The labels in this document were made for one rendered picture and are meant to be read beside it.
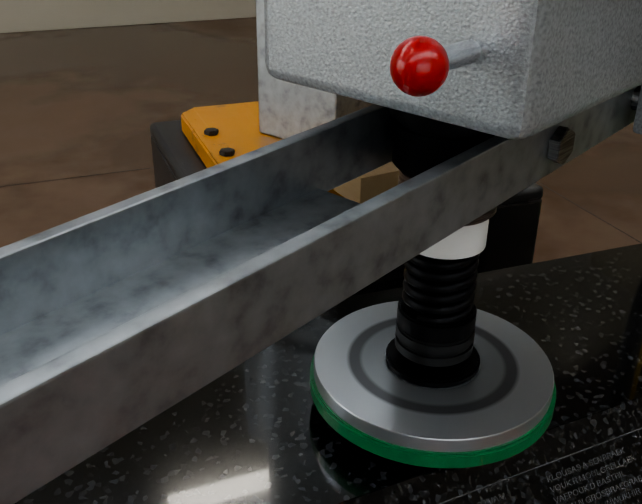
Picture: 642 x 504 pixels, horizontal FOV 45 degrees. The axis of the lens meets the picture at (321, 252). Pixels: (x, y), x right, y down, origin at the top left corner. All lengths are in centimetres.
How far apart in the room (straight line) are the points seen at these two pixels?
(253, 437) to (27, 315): 30
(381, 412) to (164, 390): 30
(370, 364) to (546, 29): 35
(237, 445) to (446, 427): 18
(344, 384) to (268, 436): 8
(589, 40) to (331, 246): 21
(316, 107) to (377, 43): 88
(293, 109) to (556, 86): 97
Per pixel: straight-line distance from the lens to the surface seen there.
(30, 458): 35
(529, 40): 45
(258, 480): 65
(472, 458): 64
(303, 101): 140
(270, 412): 71
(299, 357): 78
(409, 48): 42
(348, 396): 66
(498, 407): 66
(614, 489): 76
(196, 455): 68
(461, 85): 47
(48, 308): 46
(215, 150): 141
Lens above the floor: 125
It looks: 27 degrees down
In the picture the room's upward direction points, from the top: 1 degrees clockwise
